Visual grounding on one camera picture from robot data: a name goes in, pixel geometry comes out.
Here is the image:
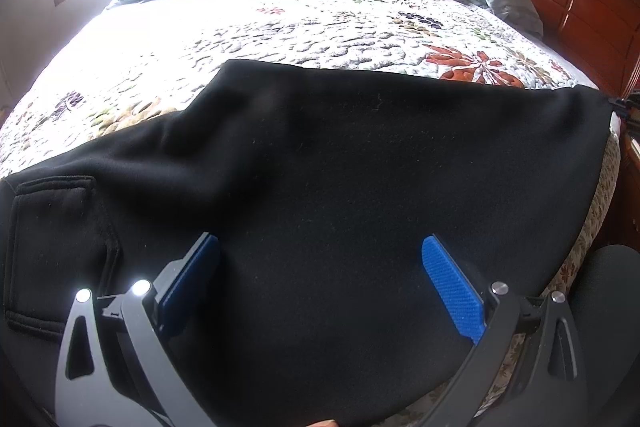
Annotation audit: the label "white floral quilted bedspread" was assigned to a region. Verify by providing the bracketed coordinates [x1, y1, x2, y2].
[0, 0, 623, 427]

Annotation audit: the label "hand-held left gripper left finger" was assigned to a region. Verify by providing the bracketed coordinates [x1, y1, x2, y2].
[54, 232, 223, 427]

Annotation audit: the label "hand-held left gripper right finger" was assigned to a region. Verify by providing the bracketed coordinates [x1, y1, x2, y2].
[421, 234, 588, 427]

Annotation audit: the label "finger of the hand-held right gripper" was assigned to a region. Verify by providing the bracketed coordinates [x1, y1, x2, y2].
[611, 93, 640, 135]

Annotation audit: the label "red-brown wooden headboard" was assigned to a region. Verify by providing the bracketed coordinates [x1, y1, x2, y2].
[387, 0, 640, 95]

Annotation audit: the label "black pants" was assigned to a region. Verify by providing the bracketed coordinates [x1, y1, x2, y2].
[0, 59, 617, 427]

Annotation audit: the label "person's dark trouser leg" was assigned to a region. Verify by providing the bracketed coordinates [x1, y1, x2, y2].
[567, 244, 640, 427]

